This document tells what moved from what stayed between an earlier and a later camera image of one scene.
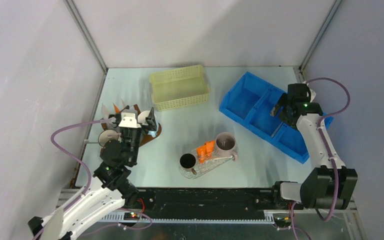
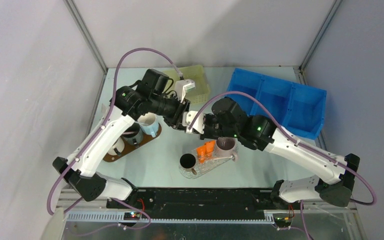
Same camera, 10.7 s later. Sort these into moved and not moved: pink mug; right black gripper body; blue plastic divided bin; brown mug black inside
Moved: blue plastic divided bin; right black gripper body
Not moved: brown mug black inside; pink mug
